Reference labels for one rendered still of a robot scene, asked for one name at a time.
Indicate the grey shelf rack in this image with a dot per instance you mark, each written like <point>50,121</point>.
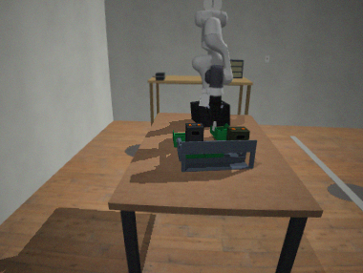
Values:
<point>233,161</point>

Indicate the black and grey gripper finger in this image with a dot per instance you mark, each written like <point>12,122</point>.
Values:
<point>218,116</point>
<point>213,116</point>

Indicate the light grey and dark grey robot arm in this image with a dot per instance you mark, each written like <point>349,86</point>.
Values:
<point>208,66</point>

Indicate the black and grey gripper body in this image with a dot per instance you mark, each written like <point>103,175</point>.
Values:
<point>215,100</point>

